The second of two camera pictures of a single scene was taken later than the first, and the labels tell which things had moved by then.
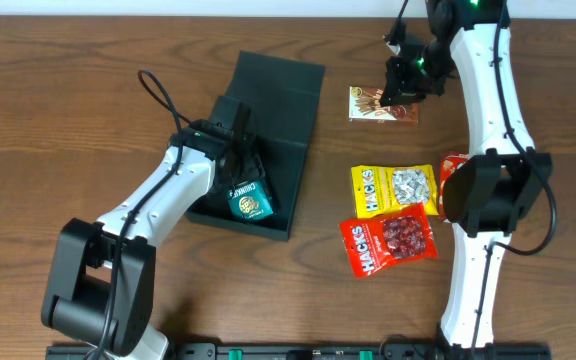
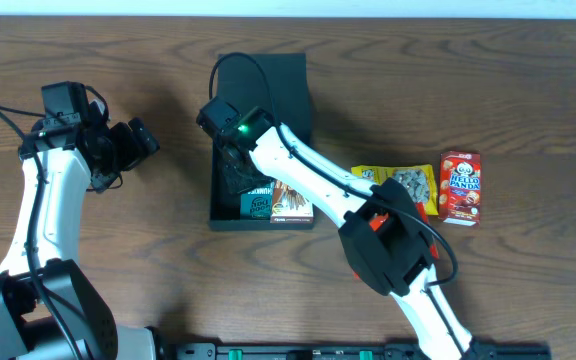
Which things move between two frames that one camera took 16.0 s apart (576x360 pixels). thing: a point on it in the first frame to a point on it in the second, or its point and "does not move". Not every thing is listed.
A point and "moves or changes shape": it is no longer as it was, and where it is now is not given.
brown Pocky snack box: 364,106 to 289,206
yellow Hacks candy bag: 386,189 does not move
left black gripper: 252,154 to 133,151
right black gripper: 398,90 to 232,185
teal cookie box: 250,201 moves or changes shape
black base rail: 313,351 does not move
